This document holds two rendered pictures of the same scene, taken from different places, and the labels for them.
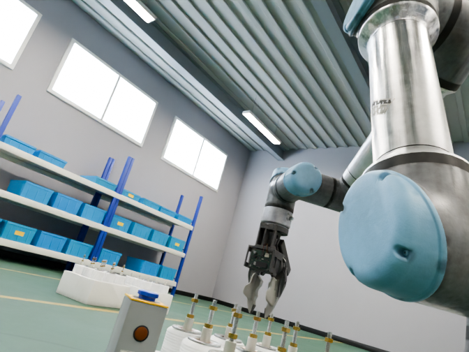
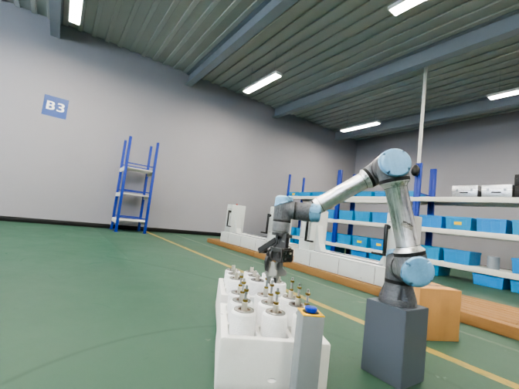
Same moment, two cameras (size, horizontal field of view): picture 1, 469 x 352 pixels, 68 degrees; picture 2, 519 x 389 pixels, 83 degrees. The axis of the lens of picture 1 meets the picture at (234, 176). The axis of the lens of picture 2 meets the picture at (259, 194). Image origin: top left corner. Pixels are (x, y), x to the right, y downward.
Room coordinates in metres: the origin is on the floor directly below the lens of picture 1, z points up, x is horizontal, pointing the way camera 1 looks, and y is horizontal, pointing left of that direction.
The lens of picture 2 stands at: (0.65, 1.08, 0.59)
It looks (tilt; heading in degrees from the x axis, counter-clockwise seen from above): 5 degrees up; 285
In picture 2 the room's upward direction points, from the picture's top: 7 degrees clockwise
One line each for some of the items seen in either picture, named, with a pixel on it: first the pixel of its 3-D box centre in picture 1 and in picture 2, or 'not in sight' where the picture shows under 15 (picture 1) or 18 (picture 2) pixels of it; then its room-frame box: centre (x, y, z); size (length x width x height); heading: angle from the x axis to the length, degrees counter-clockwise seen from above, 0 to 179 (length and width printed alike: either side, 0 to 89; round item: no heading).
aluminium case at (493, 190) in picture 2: not in sight; (500, 193); (-1.72, -4.16, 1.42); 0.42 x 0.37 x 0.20; 52
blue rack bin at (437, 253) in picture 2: not in sight; (434, 252); (-1.07, -4.78, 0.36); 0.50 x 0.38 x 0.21; 49
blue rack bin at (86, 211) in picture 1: (85, 212); not in sight; (5.39, 2.05, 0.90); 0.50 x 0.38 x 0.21; 50
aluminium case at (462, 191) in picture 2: not in sight; (469, 193); (-1.42, -4.42, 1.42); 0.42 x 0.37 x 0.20; 47
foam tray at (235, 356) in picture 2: not in sight; (265, 343); (0.88, -0.14, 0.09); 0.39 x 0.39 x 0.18; 23
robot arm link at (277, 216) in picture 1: (277, 219); (281, 228); (0.87, -0.14, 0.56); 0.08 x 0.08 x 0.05
